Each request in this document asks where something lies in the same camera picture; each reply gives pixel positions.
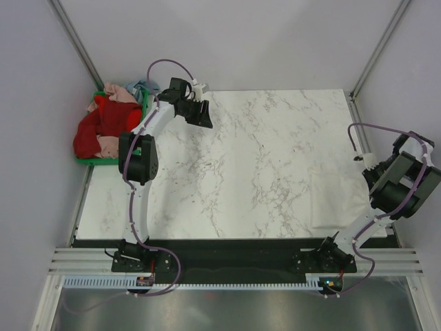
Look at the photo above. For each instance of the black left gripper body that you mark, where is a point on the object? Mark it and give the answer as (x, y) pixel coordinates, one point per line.
(191, 112)

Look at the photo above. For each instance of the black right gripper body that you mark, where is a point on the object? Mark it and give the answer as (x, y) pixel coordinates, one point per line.
(374, 174)

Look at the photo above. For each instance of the white t shirt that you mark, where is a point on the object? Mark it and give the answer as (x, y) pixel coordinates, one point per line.
(336, 199)

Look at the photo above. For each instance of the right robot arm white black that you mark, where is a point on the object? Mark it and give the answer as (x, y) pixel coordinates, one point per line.
(397, 187)

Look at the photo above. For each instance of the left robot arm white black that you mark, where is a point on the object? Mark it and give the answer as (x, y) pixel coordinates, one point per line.
(138, 156)

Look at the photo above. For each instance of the pink t shirt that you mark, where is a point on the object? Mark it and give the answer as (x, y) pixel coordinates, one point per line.
(115, 93)

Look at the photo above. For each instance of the red t shirt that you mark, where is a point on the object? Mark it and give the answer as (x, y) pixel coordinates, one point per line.
(97, 135)

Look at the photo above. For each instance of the green plastic basket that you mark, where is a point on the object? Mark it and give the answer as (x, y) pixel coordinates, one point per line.
(111, 162)

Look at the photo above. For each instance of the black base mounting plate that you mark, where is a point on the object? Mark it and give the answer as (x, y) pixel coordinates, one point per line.
(228, 260)

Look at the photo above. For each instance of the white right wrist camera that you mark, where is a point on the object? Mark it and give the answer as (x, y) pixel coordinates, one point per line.
(368, 160)

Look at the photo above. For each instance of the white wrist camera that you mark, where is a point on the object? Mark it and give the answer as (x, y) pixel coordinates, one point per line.
(368, 160)
(199, 89)

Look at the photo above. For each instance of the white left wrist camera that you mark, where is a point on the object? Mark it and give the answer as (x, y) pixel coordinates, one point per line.
(199, 89)

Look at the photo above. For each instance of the right aluminium table rail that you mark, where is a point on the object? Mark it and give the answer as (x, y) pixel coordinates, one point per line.
(378, 142)

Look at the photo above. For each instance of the left aluminium frame post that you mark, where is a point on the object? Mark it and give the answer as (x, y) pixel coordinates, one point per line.
(75, 40)

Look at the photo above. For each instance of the aluminium frame post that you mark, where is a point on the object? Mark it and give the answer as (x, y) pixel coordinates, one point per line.
(382, 43)
(75, 40)

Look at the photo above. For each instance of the right aluminium frame post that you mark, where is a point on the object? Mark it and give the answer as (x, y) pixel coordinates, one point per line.
(382, 43)

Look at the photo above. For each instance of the aluminium front frame rail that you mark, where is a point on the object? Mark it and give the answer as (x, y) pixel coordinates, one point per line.
(83, 261)

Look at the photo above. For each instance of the white slotted cable duct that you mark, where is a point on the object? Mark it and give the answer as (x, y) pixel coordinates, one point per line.
(150, 283)

